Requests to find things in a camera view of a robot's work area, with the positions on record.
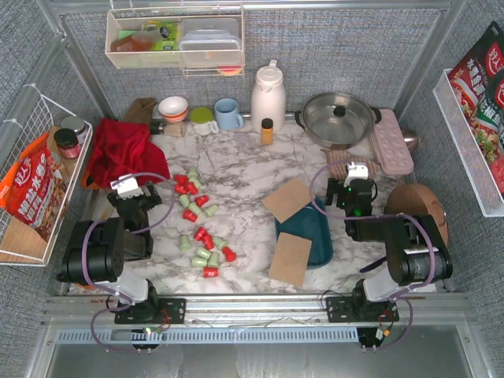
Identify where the teal storage basket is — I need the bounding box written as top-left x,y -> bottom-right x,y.
275,203 -> 334,269

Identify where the brown cardboard sheet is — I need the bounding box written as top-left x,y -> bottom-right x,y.
262,178 -> 311,223
269,232 -> 312,287

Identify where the green coffee capsule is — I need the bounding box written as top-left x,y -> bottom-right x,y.
213,236 -> 228,250

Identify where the red coffee capsule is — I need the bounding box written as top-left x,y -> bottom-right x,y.
222,246 -> 237,262

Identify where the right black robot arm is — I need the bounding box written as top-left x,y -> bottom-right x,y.
325,178 -> 453,323

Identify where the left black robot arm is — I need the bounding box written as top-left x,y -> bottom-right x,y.
57,182 -> 161,324

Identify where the striped oven mitt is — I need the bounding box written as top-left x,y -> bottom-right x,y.
321,149 -> 380,180

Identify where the round wooden board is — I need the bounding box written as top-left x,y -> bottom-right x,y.
384,183 -> 448,246

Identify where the red cloth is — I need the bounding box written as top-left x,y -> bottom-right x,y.
81,118 -> 170,189

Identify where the pink egg tray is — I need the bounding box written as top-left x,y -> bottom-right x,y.
370,107 -> 414,176

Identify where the stainless steel pot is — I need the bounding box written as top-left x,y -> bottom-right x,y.
294,92 -> 383,150

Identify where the pepper grinder bottle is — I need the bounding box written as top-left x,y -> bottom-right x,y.
149,120 -> 187,138

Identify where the dark lid jar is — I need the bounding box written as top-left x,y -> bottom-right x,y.
54,128 -> 81,159

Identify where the brown paper bag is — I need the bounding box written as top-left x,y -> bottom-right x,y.
121,97 -> 158,125

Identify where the red capsule near front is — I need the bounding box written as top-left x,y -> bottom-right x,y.
203,267 -> 219,278

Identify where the silver lid jar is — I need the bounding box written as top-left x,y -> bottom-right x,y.
61,116 -> 87,144

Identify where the red snack bag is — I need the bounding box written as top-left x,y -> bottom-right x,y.
1,133 -> 66,241

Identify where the white orange striped bowl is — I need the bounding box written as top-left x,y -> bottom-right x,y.
158,96 -> 188,122

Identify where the green lidded cup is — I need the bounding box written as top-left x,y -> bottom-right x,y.
190,107 -> 219,136

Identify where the orange spice bottle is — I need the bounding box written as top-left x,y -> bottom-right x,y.
261,118 -> 273,145

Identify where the blue mug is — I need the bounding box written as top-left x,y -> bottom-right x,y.
214,98 -> 244,131

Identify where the white thermos jug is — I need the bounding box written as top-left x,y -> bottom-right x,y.
250,59 -> 286,134

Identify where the red seasoning packet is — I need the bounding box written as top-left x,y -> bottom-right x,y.
447,21 -> 503,192

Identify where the clear plastic container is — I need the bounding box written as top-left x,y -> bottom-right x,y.
178,17 -> 242,67

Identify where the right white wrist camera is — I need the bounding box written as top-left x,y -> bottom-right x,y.
343,161 -> 369,187

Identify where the white wire side basket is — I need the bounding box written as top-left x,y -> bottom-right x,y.
1,92 -> 94,266

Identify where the white right wall basket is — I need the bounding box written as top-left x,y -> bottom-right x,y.
432,69 -> 503,218

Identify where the cream wall storage box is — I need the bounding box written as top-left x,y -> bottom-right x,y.
105,7 -> 245,76

